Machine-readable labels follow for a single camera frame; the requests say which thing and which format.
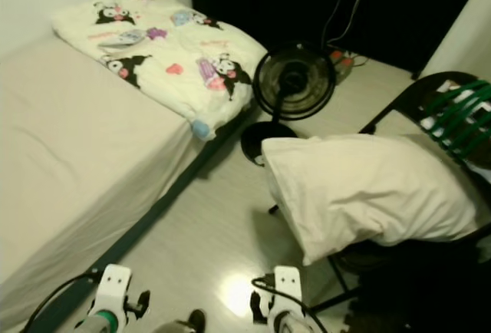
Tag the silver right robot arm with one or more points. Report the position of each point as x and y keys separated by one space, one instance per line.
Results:
x=288 y=326

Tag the large cream pillow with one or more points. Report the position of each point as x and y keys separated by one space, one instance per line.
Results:
x=368 y=187

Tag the black metal chair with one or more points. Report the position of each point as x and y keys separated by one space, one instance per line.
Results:
x=406 y=103

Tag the green chair back bands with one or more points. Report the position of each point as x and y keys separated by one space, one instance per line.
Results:
x=464 y=110

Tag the grey robot lower body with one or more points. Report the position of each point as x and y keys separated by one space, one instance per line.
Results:
x=196 y=320

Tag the bed mattress with cream sheet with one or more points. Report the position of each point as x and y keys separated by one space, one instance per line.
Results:
x=77 y=164

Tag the small red object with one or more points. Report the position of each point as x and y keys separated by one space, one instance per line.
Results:
x=344 y=58

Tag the cream cartoon print quilt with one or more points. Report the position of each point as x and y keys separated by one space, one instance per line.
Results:
x=176 y=41

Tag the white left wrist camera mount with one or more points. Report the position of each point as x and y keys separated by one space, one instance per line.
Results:
x=115 y=283

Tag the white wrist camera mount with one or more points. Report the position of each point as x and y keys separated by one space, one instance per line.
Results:
x=288 y=287
x=115 y=283

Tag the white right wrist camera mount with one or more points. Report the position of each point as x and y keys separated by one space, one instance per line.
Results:
x=288 y=287

